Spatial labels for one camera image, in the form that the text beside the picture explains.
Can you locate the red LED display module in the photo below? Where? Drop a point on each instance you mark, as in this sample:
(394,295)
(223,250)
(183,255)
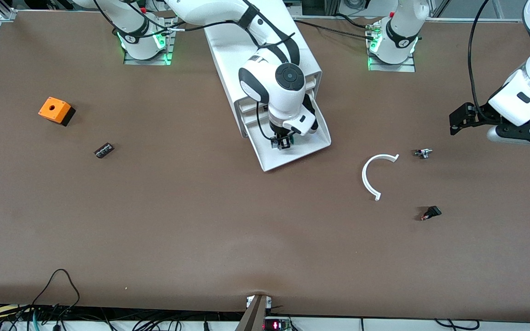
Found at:
(276,325)

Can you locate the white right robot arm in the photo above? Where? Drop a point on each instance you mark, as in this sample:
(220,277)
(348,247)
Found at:
(274,87)

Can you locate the white post mount bracket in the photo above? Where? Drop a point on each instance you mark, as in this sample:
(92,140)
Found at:
(250,302)

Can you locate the white drawer cabinet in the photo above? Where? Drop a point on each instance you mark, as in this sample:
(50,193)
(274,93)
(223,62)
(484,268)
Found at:
(228,50)

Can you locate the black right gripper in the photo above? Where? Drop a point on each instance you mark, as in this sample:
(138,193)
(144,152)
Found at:
(279,134)

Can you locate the black red rocker switch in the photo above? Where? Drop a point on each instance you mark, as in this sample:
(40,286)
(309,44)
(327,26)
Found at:
(432,212)

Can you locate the brown camera post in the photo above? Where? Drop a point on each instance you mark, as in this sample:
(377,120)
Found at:
(256,317)

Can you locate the green push button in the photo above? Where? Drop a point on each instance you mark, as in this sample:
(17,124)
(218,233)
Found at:
(274,143)

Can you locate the white curved plastic strip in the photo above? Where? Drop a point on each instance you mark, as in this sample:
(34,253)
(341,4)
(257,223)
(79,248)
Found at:
(364,177)

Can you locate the small silver toggle switch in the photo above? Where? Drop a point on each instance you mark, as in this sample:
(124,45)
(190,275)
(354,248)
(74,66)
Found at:
(423,152)

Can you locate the black terminal block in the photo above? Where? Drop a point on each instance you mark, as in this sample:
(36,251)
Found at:
(104,150)

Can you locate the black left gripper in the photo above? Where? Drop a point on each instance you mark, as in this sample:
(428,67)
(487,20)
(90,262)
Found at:
(481,113)

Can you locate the white large cabinet drawer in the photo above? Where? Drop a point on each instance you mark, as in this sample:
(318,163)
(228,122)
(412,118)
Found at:
(302,149)

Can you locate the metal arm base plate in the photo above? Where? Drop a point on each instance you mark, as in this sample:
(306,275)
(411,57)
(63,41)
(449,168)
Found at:
(129,61)
(407,68)

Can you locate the orange button box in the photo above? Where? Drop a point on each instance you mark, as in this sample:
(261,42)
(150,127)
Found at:
(53,109)

